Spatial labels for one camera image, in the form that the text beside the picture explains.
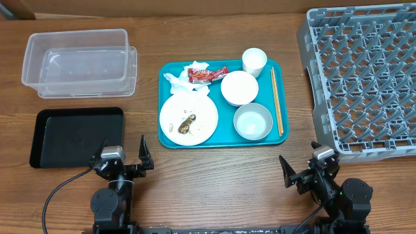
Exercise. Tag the black plastic tray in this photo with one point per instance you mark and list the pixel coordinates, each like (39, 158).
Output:
(65, 138)

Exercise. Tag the grey dishwasher rack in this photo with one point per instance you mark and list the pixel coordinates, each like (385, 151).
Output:
(361, 64)

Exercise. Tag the clear plastic bin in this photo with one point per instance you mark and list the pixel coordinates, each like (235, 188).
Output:
(80, 64)

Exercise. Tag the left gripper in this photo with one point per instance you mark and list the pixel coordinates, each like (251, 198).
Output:
(145, 156)

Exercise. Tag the grey bowl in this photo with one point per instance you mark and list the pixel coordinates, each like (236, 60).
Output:
(253, 121)

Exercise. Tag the white paper cup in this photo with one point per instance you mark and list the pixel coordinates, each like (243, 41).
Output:
(253, 61)

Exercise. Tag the white round plate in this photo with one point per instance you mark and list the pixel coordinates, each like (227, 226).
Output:
(178, 108)

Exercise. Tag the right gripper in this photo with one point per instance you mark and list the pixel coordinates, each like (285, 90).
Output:
(303, 178)

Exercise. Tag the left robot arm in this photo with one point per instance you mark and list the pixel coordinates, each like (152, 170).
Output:
(112, 205)

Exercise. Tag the white napkin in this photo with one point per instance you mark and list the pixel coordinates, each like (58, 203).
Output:
(182, 84)

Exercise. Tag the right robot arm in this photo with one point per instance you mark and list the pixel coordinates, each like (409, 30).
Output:
(341, 208)

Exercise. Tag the red snack wrapper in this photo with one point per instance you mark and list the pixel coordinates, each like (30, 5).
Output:
(202, 76)

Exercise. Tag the brown food scrap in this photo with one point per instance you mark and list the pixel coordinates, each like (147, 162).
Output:
(185, 126)

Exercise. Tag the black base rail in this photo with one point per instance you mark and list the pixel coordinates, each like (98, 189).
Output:
(221, 231)

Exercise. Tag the pink bowl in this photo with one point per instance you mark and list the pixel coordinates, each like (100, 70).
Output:
(239, 88)

